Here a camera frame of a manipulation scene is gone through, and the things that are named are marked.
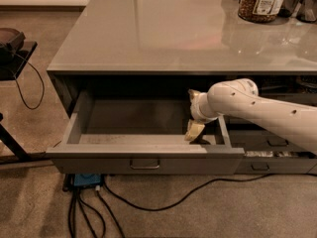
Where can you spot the clear jar of nuts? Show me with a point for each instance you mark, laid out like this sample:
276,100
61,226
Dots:
259,11

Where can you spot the black side table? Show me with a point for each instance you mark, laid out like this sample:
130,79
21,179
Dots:
10,71

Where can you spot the grey drawer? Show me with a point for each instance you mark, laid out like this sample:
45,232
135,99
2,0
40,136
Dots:
284,165
290,96
140,137
260,140

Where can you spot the dark glass container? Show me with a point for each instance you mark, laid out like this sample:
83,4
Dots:
292,0
307,12

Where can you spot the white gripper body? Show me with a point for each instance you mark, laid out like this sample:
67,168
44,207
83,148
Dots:
195,108

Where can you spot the black device on table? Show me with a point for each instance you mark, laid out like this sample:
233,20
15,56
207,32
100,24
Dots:
11,40

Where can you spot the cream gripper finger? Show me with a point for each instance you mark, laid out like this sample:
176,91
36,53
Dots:
193,94
194,129

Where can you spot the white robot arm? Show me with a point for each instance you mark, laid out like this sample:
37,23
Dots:
218,95

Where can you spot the blue power box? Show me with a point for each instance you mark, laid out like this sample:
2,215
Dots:
87,180

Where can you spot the grey drawer cabinet frame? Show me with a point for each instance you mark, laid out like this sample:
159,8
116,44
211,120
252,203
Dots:
134,85

